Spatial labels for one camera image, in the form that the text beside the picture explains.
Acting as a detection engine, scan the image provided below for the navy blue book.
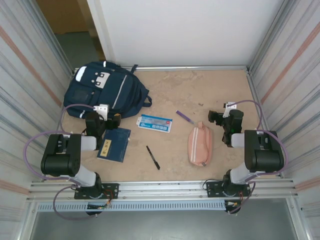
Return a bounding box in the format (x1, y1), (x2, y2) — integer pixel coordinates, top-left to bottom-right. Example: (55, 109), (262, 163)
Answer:
(96, 127), (132, 163)

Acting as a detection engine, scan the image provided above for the pink pencil case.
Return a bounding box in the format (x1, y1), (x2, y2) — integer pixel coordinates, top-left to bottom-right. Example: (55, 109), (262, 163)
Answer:
(187, 120), (213, 167)

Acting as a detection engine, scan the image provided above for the navy blue school backpack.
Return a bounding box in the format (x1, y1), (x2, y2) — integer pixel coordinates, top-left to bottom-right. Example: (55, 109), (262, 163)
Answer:
(63, 60), (153, 121)

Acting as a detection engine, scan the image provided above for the blue white ruler set package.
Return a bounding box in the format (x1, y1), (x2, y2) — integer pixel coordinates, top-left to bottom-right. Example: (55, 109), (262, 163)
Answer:
(136, 114), (174, 134)

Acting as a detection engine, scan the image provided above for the purple pen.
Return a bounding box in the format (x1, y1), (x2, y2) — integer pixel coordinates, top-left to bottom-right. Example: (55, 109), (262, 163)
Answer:
(175, 110), (196, 126)

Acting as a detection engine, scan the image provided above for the black marker pen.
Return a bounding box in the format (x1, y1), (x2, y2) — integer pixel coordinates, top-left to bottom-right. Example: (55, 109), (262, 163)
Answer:
(146, 145), (161, 171)

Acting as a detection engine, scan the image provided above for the brown wooden board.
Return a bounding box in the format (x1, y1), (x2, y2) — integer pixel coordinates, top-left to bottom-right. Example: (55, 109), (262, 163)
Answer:
(36, 0), (90, 35)

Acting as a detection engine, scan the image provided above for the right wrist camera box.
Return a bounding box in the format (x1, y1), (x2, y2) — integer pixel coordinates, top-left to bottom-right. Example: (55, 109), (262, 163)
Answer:
(223, 101), (238, 118)

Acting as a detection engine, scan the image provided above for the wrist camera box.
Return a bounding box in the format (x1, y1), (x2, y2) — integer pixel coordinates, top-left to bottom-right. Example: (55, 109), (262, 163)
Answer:
(223, 101), (238, 118)
(93, 103), (110, 120)

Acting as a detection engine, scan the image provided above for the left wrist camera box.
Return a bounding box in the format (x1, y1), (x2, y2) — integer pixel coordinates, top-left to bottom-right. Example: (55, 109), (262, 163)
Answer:
(93, 103), (110, 120)

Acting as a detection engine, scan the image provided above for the thin aluminium table edge rail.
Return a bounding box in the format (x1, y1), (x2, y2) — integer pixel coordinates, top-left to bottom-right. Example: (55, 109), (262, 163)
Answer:
(72, 65), (251, 72)

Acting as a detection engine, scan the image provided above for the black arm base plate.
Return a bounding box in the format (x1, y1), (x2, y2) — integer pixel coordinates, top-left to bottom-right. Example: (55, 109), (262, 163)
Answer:
(206, 180), (251, 198)
(74, 183), (120, 200)

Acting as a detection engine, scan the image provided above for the long aluminium rail frame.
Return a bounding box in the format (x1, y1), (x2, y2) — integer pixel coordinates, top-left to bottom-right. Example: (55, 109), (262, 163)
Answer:
(26, 178), (300, 203)

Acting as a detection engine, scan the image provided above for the grey slotted cable duct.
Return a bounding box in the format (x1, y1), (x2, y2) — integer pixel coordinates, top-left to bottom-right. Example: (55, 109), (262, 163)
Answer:
(36, 201), (226, 212)

